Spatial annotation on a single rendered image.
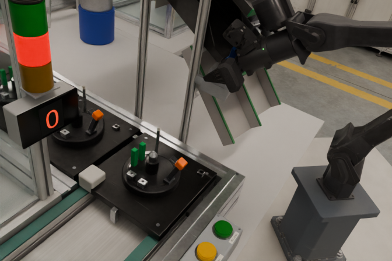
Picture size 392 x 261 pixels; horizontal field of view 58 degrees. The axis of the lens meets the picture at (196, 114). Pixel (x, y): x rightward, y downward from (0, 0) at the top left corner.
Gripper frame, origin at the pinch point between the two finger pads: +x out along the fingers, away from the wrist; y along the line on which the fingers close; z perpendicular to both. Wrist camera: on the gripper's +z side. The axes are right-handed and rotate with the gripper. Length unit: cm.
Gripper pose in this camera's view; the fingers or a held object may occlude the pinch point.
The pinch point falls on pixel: (220, 69)
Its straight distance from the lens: 78.6
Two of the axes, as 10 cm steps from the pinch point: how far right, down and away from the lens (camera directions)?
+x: -8.1, 2.7, 5.3
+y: -3.7, 4.7, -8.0
